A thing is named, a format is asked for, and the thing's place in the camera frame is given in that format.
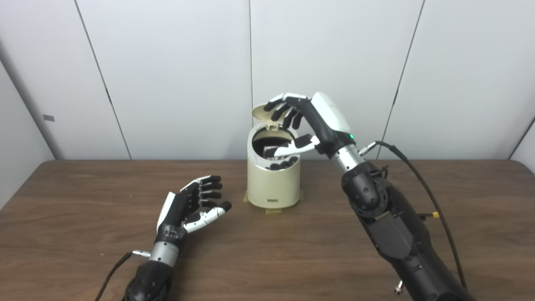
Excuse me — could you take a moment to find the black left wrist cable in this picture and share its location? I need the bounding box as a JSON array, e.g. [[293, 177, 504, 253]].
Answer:
[[94, 250, 151, 301]]

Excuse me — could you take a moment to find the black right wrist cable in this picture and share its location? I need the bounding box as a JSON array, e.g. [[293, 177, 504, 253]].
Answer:
[[359, 141, 468, 289]]

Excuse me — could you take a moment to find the cream-colored bin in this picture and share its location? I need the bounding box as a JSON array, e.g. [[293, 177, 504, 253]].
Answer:
[[247, 123, 301, 209]]

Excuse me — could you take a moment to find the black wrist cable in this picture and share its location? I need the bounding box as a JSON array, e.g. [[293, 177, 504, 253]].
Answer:
[[94, 250, 151, 301], [359, 141, 468, 289]]

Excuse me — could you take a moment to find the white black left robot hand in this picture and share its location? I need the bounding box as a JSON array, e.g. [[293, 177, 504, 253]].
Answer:
[[156, 175, 232, 250]]

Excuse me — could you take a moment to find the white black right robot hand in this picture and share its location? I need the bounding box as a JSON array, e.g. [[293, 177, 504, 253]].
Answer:
[[263, 92, 359, 160]]

